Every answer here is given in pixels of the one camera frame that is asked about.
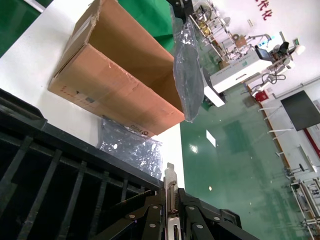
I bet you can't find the silver antistatic bag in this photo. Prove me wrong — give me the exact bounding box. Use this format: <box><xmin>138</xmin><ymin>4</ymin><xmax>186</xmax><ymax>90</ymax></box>
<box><xmin>171</xmin><ymin>14</ymin><xmax>205</xmax><ymax>123</ymax></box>
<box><xmin>96</xmin><ymin>116</ymin><xmax>164</xmax><ymax>180</ymax></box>

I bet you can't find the cluttered metal workbench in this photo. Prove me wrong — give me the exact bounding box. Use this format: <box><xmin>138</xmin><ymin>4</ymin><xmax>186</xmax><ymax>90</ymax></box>
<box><xmin>192</xmin><ymin>0</ymin><xmax>253</xmax><ymax>63</ymax></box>

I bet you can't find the black slotted container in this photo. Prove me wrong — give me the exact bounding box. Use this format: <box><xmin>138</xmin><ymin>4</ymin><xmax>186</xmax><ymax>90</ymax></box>
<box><xmin>0</xmin><ymin>88</ymin><xmax>245</xmax><ymax>240</ymax></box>

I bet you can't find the small white desk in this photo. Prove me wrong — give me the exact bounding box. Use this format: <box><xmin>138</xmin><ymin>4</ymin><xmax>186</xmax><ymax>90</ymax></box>
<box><xmin>296</xmin><ymin>144</ymin><xmax>320</xmax><ymax>175</ymax></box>

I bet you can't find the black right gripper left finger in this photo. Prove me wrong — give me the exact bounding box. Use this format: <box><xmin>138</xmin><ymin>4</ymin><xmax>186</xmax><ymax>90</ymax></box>
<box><xmin>92</xmin><ymin>188</ymin><xmax>166</xmax><ymax>240</ymax></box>

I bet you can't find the black display on white stand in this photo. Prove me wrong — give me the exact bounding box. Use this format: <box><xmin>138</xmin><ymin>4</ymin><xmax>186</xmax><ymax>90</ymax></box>
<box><xmin>258</xmin><ymin>90</ymin><xmax>320</xmax><ymax>135</ymax></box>

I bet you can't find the white machine cabinet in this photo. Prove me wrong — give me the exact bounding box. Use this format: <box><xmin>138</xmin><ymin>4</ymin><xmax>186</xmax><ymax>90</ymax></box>
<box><xmin>203</xmin><ymin>47</ymin><xmax>272</xmax><ymax>108</ymax></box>

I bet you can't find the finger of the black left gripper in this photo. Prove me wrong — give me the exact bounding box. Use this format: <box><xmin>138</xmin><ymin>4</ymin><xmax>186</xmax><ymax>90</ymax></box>
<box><xmin>181</xmin><ymin>0</ymin><xmax>195</xmax><ymax>25</ymax></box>
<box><xmin>166</xmin><ymin>0</ymin><xmax>184</xmax><ymax>20</ymax></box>

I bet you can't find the graphics card silver bracket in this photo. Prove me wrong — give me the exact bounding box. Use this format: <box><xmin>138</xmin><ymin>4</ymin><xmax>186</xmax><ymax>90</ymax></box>
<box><xmin>163</xmin><ymin>162</ymin><xmax>183</xmax><ymax>240</ymax></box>

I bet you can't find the white paper sheet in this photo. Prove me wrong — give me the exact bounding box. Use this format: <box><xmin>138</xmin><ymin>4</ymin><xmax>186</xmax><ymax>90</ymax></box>
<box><xmin>205</xmin><ymin>129</ymin><xmax>217</xmax><ymax>148</ymax></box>

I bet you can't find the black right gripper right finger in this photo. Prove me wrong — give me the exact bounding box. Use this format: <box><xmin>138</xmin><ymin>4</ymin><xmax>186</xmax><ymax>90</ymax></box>
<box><xmin>176</xmin><ymin>187</ymin><xmax>253</xmax><ymax>240</ymax></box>

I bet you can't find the red wall cabinet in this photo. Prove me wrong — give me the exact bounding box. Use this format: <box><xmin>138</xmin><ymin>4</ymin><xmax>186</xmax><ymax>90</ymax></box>
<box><xmin>254</xmin><ymin>89</ymin><xmax>273</xmax><ymax>103</ymax></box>

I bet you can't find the metal frame workbench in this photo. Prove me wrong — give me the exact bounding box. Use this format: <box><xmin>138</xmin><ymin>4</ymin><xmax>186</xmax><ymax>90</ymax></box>
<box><xmin>289</xmin><ymin>174</ymin><xmax>320</xmax><ymax>240</ymax></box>

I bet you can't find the brown cardboard box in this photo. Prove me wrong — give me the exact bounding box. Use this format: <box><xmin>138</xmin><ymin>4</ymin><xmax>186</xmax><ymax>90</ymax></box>
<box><xmin>47</xmin><ymin>0</ymin><xmax>186</xmax><ymax>138</ymax></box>

